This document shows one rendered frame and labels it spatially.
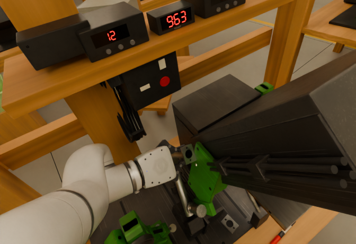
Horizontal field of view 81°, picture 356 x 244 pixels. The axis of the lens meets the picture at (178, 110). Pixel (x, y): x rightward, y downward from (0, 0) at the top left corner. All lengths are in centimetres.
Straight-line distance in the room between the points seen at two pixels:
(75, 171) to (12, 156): 47
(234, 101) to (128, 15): 47
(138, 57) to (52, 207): 38
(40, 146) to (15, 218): 66
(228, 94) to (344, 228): 151
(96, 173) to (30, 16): 38
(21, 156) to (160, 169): 52
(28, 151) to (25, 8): 51
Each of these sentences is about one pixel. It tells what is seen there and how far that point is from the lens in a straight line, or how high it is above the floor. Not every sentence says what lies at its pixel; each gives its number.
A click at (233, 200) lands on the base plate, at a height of 90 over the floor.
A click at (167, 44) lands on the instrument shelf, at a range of 58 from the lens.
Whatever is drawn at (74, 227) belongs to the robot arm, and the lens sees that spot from 29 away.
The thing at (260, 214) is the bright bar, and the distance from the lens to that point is 84.
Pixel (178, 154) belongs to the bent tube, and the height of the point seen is 122.
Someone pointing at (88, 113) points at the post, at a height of 134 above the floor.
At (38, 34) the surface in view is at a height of 163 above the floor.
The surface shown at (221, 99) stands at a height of 124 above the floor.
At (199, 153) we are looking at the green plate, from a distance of 64.
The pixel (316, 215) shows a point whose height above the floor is 90.
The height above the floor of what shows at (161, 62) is 148.
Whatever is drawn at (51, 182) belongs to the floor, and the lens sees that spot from 253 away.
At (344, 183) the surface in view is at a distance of 29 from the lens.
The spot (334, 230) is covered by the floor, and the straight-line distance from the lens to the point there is 205.
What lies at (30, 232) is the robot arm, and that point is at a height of 160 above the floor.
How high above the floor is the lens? 178
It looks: 44 degrees down
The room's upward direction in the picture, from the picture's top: 10 degrees counter-clockwise
